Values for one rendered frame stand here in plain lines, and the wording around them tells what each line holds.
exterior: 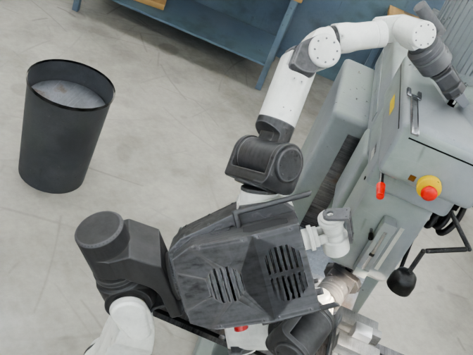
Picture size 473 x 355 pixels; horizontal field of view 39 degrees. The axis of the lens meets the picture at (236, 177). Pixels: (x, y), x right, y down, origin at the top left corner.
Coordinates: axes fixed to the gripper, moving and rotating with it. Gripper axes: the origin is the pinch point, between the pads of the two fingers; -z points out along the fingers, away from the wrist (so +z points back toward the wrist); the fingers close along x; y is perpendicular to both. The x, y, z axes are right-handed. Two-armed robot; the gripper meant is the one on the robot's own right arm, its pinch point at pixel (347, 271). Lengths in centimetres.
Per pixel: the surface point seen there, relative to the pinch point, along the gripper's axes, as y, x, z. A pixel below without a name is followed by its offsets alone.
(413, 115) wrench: -66, 5, 21
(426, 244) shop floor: 122, -22, -244
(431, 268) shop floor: 122, -33, -221
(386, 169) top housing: -51, 4, 25
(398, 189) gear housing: -42.1, -0.6, 13.3
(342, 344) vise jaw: 22.5, -11.2, 4.1
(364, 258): -16.6, -2.9, 12.6
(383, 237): -26.2, -4.3, 12.4
